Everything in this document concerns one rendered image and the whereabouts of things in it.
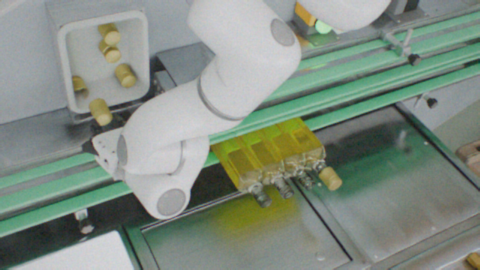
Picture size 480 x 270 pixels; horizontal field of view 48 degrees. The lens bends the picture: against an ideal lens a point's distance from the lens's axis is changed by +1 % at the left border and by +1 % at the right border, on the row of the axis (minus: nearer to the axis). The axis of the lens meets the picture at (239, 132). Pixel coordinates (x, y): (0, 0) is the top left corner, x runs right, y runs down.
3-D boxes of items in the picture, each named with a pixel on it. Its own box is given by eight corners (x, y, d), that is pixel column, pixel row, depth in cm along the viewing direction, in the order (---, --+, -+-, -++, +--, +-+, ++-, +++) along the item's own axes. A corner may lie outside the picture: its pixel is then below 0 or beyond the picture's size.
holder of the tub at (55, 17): (64, 106, 122) (74, 129, 117) (44, 1, 102) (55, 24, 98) (136, 88, 128) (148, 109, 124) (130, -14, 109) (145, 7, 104)
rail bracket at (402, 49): (375, 37, 140) (409, 68, 132) (383, 13, 134) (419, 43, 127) (387, 34, 141) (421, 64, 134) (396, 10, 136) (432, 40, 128)
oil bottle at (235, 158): (202, 135, 132) (243, 199, 120) (202, 119, 128) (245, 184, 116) (222, 128, 134) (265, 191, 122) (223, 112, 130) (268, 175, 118)
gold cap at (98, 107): (87, 100, 105) (94, 115, 103) (105, 96, 107) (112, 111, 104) (88, 112, 108) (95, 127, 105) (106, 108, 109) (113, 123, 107)
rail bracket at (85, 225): (63, 201, 124) (81, 247, 117) (59, 183, 119) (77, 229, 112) (80, 196, 126) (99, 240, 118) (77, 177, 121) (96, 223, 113)
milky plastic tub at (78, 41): (60, 91, 118) (72, 117, 113) (43, 2, 102) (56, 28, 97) (136, 72, 124) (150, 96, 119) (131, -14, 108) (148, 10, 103)
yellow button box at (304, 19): (291, 19, 138) (307, 35, 134) (296, -6, 133) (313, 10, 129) (313, 13, 141) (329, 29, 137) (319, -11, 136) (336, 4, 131)
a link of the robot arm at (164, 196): (166, 137, 77) (221, 137, 83) (137, 109, 85) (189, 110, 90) (146, 226, 82) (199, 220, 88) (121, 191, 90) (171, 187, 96)
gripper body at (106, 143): (115, 193, 92) (94, 163, 100) (169, 173, 97) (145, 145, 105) (109, 156, 88) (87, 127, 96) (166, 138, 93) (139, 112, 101)
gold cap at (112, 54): (97, 40, 111) (103, 52, 109) (113, 35, 112) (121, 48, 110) (99, 53, 114) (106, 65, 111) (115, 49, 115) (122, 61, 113)
